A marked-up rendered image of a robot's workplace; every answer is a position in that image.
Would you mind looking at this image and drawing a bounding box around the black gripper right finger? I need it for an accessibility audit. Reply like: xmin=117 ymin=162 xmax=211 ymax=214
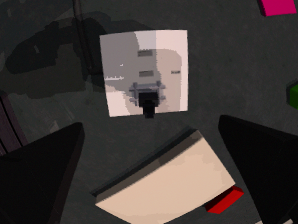
xmin=218 ymin=115 xmax=298 ymax=224

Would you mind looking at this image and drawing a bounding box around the small green cube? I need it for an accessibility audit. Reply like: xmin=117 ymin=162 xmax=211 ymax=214
xmin=290 ymin=85 xmax=298 ymax=109

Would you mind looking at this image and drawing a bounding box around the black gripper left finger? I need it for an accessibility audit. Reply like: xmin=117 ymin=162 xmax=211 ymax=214
xmin=0 ymin=123 xmax=85 ymax=224

